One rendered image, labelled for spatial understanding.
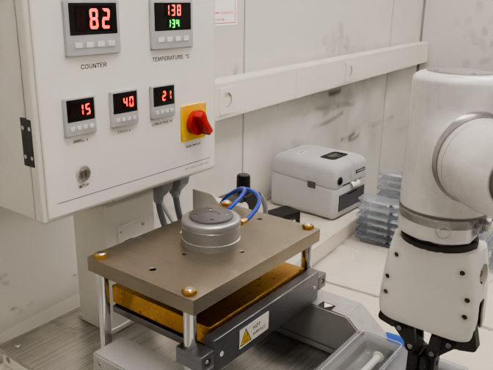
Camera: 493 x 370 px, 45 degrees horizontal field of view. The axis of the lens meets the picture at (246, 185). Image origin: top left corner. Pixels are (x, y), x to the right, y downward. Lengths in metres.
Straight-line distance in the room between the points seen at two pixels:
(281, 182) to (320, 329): 0.99
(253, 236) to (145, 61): 0.28
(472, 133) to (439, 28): 2.69
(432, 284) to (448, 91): 0.19
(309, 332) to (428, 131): 0.44
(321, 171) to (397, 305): 1.12
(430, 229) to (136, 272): 0.34
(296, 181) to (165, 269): 1.11
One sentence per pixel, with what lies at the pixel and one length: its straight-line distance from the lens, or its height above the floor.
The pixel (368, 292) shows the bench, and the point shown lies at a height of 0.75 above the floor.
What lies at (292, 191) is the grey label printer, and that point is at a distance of 1.81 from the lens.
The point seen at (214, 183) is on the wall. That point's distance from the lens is 1.68.
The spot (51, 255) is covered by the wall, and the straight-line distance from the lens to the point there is 1.29.
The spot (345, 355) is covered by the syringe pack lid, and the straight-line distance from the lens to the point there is 0.77.
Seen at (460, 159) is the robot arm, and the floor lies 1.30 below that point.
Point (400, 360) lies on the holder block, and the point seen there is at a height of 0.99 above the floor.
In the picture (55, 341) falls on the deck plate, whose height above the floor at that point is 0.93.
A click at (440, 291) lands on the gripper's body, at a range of 0.62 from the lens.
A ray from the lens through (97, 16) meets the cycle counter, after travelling 0.78.
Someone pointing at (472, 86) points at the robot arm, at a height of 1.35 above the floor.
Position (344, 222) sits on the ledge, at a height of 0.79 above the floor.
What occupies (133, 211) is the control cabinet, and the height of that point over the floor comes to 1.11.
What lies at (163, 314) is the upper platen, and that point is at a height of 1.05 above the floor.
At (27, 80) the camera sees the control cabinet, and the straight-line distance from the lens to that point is 0.74.
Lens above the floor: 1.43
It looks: 18 degrees down
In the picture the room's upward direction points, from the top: 1 degrees clockwise
